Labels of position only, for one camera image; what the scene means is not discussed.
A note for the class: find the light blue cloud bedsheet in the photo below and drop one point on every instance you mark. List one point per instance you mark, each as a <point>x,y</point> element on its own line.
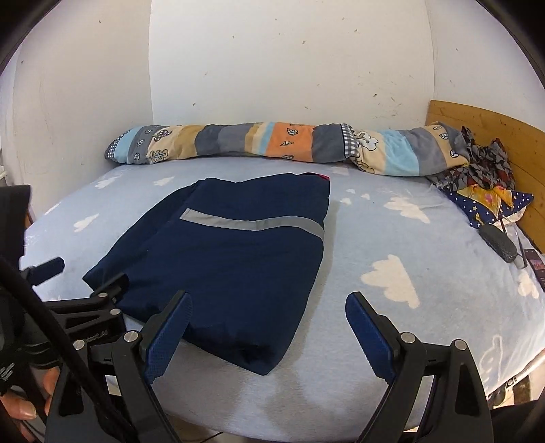
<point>383,238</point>

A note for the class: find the wooden headboard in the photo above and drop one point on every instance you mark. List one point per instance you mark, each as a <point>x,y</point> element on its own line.
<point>523,140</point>

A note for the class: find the grey red patterned cloth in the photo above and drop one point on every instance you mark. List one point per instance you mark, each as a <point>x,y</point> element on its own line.
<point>489,164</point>

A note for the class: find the navy jacket with red collar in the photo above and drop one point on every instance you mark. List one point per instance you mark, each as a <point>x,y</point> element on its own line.
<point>238,264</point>

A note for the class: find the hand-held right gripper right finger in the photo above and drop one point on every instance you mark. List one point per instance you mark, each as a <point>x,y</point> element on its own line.
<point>370,336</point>

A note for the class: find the rolled striped patchwork quilt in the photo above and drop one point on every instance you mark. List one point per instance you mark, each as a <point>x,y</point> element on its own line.
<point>289,138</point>

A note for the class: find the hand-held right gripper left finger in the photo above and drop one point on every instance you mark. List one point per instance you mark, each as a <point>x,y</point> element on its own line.
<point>166,336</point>

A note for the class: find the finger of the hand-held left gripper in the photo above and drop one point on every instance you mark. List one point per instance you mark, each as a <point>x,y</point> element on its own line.
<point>47,268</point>
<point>102,315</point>

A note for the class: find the black smartphone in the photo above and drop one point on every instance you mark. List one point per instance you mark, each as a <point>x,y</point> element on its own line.
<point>534,264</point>

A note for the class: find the navy star yellow pillow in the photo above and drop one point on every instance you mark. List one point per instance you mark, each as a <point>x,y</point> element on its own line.
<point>489,200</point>

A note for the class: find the person's left hand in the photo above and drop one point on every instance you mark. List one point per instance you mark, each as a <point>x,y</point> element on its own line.
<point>21,409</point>

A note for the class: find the dark framed eyeglasses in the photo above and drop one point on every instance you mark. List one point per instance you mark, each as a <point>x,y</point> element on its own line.
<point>521,257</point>

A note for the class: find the black speckled glasses case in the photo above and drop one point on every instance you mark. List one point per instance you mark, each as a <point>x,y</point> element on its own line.
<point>498,243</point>

